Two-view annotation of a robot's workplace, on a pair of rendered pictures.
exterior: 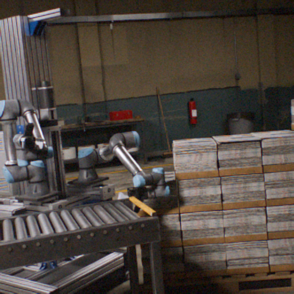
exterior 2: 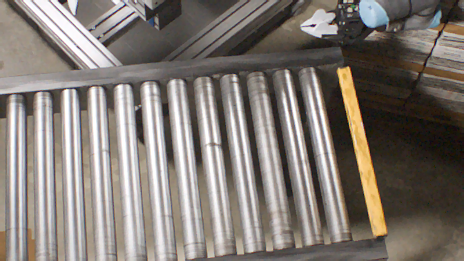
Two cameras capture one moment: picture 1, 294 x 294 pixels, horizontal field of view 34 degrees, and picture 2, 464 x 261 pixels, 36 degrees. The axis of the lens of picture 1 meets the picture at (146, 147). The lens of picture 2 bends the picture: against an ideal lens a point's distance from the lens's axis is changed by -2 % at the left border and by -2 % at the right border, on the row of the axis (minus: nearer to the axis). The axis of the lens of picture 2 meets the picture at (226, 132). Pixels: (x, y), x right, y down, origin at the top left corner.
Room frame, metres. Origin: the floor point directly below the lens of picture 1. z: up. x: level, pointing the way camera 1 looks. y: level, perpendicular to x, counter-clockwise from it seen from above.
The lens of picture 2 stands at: (1.87, 0.30, 2.30)
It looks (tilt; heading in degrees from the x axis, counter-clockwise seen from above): 63 degrees down; 5
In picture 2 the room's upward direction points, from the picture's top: 5 degrees clockwise
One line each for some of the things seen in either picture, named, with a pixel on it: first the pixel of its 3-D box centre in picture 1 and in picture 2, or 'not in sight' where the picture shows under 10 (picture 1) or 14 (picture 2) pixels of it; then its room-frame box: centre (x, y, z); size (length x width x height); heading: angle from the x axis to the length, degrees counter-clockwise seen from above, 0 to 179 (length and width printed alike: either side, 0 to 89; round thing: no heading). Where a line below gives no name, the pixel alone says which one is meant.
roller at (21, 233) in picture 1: (20, 231); (72, 178); (2.44, 0.69, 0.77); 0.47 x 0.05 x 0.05; 17
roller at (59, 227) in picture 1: (58, 225); (157, 170); (2.50, 0.51, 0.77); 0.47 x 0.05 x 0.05; 17
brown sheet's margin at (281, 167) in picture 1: (278, 163); not in sight; (3.31, -0.91, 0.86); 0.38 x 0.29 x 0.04; 178
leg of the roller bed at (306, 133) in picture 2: (133, 270); (306, 137); (2.87, 0.15, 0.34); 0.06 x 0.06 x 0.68; 17
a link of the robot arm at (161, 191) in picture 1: (160, 191); (418, 14); (3.05, -0.07, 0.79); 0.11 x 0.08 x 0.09; 107
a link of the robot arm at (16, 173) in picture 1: (11, 141); not in sight; (3.11, 0.87, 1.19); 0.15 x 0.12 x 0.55; 118
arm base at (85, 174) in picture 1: (87, 172); not in sight; (3.57, 0.46, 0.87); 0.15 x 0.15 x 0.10
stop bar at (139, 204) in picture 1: (142, 205); (362, 148); (2.63, 0.05, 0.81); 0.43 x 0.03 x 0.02; 17
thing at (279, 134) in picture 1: (275, 134); not in sight; (3.31, -0.90, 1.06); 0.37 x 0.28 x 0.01; 178
